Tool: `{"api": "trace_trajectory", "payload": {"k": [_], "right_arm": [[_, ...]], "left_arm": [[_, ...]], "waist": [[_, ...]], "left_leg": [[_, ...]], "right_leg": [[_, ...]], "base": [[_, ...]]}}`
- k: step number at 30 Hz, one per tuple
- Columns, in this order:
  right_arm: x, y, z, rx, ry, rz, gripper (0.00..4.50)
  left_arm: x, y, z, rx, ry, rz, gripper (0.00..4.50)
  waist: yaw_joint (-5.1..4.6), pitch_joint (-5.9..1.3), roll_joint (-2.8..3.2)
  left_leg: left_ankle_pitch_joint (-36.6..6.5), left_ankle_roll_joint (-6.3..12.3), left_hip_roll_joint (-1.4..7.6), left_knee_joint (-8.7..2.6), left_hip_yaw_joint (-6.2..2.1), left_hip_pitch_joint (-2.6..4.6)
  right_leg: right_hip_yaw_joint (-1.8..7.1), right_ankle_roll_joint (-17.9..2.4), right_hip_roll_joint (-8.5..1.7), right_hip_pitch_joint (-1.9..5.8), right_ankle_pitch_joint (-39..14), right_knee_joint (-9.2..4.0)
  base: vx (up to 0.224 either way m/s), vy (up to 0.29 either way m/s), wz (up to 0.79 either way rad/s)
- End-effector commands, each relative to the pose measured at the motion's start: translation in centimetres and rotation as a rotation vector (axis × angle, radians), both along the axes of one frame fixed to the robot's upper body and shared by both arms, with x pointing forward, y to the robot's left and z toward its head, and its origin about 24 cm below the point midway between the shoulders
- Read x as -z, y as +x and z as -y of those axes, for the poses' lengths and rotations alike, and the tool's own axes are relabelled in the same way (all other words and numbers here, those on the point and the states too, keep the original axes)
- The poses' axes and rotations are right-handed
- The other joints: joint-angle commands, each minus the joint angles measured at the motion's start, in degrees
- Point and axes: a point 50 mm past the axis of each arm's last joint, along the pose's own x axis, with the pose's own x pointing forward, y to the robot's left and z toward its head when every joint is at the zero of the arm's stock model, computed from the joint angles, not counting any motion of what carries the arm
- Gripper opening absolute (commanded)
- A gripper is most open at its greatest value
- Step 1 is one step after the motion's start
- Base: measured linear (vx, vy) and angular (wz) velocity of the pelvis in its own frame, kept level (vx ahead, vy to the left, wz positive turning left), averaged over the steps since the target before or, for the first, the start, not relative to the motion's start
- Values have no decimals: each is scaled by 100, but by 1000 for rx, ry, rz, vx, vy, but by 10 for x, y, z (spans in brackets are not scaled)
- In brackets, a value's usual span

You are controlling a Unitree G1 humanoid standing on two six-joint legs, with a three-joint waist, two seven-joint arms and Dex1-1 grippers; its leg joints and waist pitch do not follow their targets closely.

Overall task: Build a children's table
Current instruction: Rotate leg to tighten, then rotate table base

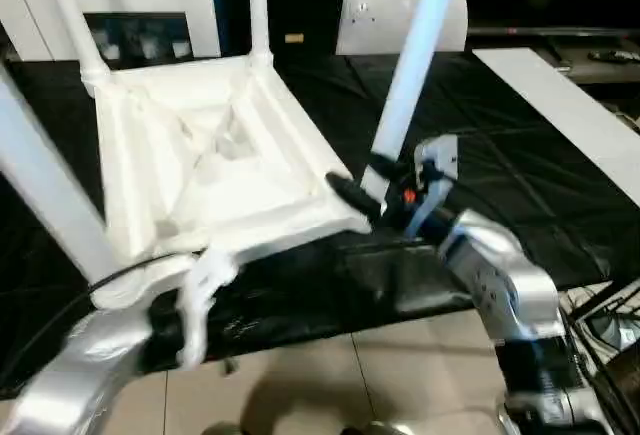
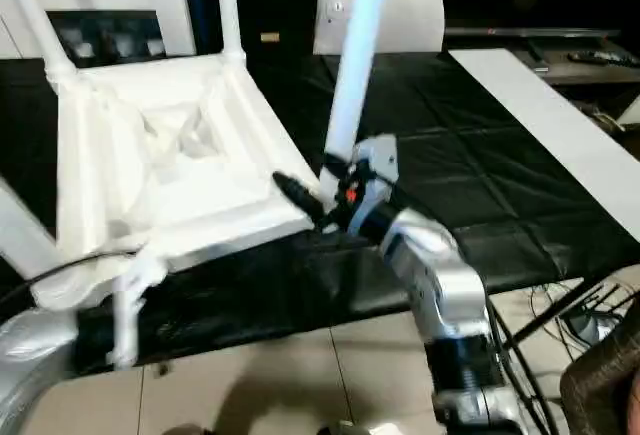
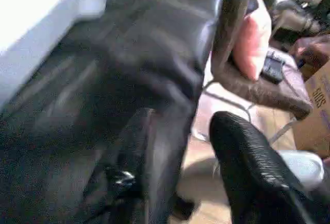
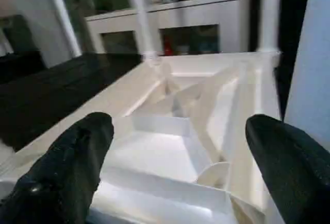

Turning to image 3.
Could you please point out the black table mat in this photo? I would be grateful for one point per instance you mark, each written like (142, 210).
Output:
(116, 67)

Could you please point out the brown cardboard box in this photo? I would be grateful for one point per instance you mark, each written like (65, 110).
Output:
(315, 110)

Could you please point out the small black device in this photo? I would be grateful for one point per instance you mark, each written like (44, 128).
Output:
(273, 68)

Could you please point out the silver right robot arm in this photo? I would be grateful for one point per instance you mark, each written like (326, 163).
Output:
(301, 168)

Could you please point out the white plastic table top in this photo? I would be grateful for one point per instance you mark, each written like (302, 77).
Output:
(31, 15)

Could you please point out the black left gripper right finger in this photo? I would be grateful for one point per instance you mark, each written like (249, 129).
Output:
(255, 172)

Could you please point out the pink cushion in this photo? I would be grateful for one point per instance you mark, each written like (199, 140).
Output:
(251, 49)

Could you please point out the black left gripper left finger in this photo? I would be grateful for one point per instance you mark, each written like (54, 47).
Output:
(134, 162)

